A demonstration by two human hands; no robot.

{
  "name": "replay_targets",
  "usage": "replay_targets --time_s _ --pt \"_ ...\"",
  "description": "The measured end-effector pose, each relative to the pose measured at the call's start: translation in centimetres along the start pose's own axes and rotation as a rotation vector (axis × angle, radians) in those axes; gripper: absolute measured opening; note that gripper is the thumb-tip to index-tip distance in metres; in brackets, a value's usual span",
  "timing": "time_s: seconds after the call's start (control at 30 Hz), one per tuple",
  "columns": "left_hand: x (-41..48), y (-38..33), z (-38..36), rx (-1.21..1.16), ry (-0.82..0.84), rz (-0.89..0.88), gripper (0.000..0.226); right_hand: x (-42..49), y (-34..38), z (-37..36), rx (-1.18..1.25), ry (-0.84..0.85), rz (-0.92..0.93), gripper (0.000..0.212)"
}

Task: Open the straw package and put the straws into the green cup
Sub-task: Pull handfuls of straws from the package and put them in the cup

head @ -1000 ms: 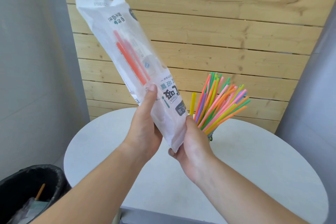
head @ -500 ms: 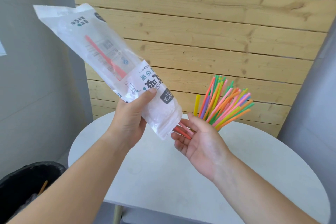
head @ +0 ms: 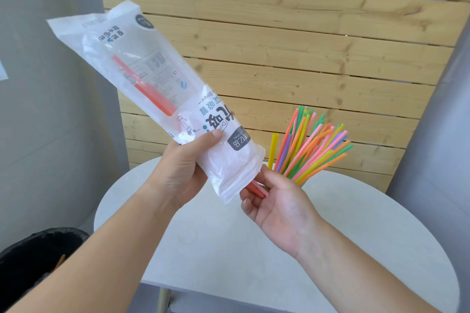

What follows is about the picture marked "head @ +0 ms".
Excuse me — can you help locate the black trash bin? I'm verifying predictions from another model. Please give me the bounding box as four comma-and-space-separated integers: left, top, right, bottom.
0, 227, 91, 313

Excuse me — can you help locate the person's right forearm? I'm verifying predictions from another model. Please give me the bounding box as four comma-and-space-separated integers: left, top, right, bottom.
295, 214, 443, 313

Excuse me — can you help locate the person's right hand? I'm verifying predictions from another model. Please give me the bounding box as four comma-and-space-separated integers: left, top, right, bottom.
240, 165, 324, 259

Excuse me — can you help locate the person's left hand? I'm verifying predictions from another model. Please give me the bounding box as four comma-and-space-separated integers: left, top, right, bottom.
149, 129, 223, 211

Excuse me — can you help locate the person's left forearm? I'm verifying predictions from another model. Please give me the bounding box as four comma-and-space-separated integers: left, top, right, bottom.
5, 177, 179, 313

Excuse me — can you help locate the clear printed plastic straw bag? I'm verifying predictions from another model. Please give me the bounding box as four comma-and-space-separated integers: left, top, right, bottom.
47, 0, 266, 204

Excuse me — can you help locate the red drinking straw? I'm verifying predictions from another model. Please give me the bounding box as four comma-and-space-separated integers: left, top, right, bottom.
111, 54, 266, 199

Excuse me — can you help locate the bunch of colourful drinking straws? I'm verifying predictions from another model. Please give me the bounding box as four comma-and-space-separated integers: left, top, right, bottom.
267, 105, 354, 187

